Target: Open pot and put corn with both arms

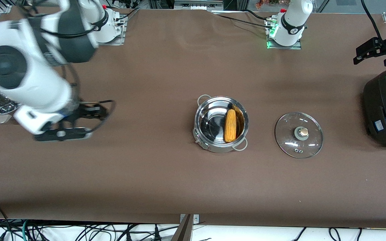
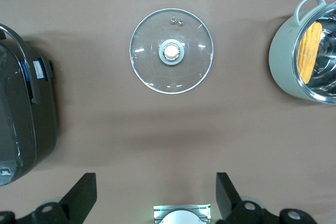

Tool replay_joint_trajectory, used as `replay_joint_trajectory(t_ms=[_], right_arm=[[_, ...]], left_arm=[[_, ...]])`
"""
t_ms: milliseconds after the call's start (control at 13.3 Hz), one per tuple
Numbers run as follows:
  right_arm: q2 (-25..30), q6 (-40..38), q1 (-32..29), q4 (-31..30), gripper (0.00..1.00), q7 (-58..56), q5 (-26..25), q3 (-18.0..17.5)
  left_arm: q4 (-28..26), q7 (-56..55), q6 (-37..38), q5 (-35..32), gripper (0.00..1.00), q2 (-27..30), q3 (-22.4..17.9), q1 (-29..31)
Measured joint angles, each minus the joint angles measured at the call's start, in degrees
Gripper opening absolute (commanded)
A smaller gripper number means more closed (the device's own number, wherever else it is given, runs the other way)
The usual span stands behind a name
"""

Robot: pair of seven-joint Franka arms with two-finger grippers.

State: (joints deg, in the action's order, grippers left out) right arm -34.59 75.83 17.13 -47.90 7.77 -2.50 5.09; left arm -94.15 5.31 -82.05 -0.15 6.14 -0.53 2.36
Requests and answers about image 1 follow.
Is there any glass pot lid with knob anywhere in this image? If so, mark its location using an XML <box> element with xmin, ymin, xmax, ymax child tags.
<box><xmin>274</xmin><ymin>111</ymin><xmax>324</xmax><ymax>159</ymax></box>

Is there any yellow corn cob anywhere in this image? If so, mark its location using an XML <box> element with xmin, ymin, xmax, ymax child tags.
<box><xmin>223</xmin><ymin>109</ymin><xmax>238</xmax><ymax>143</ymax></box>

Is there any grey metal box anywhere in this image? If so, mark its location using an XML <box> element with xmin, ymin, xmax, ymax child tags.
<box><xmin>174</xmin><ymin>0</ymin><xmax>223</xmax><ymax>10</ymax></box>

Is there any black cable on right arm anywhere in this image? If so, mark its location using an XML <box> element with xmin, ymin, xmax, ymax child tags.
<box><xmin>62</xmin><ymin>64</ymin><xmax>116</xmax><ymax>134</ymax></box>

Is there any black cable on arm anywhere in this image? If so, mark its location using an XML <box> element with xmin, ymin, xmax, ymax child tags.
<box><xmin>62</xmin><ymin>64</ymin><xmax>116</xmax><ymax>134</ymax></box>
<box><xmin>361</xmin><ymin>0</ymin><xmax>386</xmax><ymax>42</ymax></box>

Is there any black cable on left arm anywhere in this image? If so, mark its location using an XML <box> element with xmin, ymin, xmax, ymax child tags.
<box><xmin>361</xmin><ymin>0</ymin><xmax>386</xmax><ymax>42</ymax></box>

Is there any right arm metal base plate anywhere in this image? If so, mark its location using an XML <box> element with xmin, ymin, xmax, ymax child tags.
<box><xmin>111</xmin><ymin>13</ymin><xmax>126</xmax><ymax>46</ymax></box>

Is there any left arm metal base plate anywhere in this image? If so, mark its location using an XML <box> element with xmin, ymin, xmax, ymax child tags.
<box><xmin>265</xmin><ymin>18</ymin><xmax>302</xmax><ymax>50</ymax></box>

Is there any green cable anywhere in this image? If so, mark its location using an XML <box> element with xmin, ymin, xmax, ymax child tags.
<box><xmin>20</xmin><ymin>219</ymin><xmax>29</xmax><ymax>241</ymax></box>

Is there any black cable on table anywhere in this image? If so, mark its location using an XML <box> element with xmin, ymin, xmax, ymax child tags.
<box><xmin>213</xmin><ymin>13</ymin><xmax>274</xmax><ymax>28</ymax></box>

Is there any grey metal bracket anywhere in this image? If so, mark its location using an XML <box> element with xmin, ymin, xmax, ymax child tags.
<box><xmin>179</xmin><ymin>214</ymin><xmax>200</xmax><ymax>241</ymax></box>

